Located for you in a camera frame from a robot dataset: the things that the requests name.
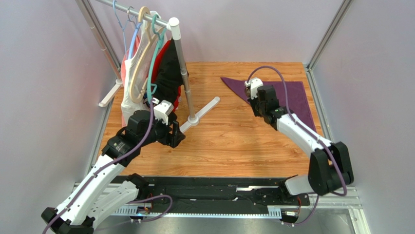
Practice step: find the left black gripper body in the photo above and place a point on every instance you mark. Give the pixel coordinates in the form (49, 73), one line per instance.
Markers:
(160, 131)

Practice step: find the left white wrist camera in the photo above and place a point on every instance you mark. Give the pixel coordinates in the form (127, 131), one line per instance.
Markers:
(162, 109)

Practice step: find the slotted cable duct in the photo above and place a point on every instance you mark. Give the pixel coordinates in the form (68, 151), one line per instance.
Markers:
(270, 213)

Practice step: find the light blue wire hanger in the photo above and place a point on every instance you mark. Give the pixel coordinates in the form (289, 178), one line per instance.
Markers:
(122, 26)

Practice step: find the red garment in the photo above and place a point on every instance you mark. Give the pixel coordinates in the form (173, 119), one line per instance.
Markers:
(160, 58)

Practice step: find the purple cloth napkin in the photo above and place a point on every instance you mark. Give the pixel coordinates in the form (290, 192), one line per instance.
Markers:
(297, 99)

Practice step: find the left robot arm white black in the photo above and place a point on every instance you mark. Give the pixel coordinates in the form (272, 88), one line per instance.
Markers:
(85, 208)

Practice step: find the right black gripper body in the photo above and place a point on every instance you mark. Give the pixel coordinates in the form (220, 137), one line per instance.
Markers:
(254, 102)

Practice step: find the aluminium frame rail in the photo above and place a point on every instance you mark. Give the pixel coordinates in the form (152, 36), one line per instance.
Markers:
(329, 201)

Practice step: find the pink garment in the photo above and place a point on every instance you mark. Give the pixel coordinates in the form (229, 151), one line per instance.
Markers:
(123, 69)

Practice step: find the black garment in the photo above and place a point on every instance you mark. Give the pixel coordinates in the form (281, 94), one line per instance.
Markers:
(168, 74)

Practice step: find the white grey clothes rack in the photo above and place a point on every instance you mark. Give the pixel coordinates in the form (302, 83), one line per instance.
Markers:
(172, 25)

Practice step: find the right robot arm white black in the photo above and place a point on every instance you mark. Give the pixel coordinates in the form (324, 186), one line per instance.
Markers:
(329, 163)

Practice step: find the white tank top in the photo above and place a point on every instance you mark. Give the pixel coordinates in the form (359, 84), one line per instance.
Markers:
(127, 106)

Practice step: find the blue plastic hanger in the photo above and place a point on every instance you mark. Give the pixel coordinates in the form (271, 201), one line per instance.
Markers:
(134, 37)

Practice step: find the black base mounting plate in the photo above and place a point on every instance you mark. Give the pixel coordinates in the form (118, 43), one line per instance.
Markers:
(209, 194)

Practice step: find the teal plastic hanger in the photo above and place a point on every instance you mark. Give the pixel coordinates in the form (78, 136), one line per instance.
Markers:
(160, 39)

